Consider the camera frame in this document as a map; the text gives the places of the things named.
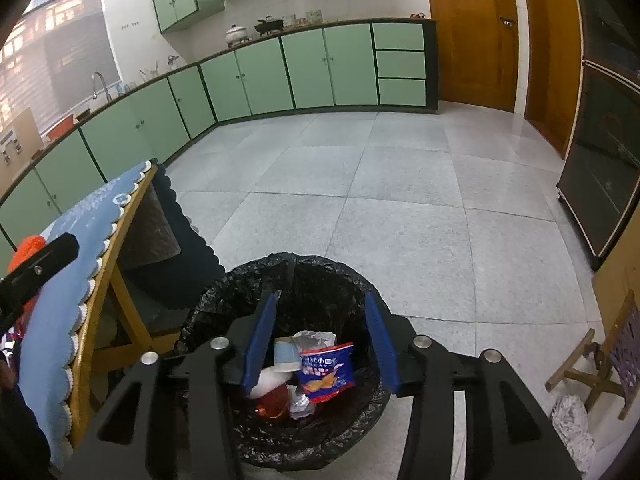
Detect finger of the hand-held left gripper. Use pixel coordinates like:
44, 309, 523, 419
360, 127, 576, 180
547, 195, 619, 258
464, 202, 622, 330
0, 234, 80, 321

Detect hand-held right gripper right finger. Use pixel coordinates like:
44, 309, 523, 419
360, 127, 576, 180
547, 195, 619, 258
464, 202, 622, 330
364, 291, 583, 480

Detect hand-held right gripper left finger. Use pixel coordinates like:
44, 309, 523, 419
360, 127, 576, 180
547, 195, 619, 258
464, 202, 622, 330
57, 290, 281, 480

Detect orange mesh sponge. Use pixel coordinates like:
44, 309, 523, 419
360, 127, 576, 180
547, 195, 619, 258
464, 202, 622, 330
7, 235, 49, 275

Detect pale blue paper cup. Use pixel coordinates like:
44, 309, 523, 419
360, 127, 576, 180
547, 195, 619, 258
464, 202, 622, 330
273, 337, 302, 372

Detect white paper cup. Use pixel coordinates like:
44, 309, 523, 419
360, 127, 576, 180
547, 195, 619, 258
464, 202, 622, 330
250, 366, 289, 401

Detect blue snack packet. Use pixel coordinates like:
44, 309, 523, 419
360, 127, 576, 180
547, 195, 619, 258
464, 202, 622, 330
298, 342, 357, 404

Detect silver foil wrapper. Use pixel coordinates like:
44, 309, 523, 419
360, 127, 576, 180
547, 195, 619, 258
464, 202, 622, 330
290, 391, 317, 420

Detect trash bin with black bag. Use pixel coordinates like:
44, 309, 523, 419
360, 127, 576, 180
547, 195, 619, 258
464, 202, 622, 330
175, 252, 393, 472

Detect blue scalloped tablecloth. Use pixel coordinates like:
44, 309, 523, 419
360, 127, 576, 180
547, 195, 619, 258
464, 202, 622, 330
15, 159, 223, 466

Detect wooden table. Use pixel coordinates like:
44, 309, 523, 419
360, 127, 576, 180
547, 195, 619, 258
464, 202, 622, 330
67, 162, 176, 448

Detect white rack on board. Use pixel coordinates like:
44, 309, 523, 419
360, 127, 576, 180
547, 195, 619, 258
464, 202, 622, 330
0, 130, 23, 163

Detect wooden cutting board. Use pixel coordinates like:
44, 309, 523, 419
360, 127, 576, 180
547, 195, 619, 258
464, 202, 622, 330
0, 106, 42, 181

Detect red basin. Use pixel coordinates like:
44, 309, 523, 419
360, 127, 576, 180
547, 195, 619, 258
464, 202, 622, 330
46, 115, 76, 140

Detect metal faucet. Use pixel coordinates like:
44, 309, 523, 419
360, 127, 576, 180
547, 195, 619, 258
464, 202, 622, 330
91, 72, 113, 102

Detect white grey rag bundle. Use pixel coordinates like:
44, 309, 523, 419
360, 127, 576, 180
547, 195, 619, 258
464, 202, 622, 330
550, 394, 598, 471

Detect window with blinds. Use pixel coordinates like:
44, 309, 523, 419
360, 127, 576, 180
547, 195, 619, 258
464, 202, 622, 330
0, 0, 122, 133

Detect small wooden folding chair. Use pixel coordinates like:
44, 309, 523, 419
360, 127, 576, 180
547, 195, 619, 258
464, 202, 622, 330
545, 290, 640, 421

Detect brown cardboard panel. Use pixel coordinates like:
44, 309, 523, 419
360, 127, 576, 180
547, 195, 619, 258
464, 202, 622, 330
591, 232, 640, 321

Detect green base cabinets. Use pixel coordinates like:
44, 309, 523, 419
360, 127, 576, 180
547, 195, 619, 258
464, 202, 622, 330
0, 17, 440, 261

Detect dark glass cabinet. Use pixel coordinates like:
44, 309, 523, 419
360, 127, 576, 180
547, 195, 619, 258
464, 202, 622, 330
556, 0, 640, 272

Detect black wok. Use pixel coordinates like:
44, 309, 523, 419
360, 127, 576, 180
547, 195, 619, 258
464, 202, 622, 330
254, 16, 285, 36

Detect row of jars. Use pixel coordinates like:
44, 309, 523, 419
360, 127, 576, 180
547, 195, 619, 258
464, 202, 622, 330
285, 10, 323, 28

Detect plain wooden door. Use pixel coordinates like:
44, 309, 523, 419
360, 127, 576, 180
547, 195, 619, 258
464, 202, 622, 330
520, 0, 586, 158

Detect wooden door with handle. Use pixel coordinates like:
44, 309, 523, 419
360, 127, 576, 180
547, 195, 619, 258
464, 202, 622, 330
422, 0, 518, 113

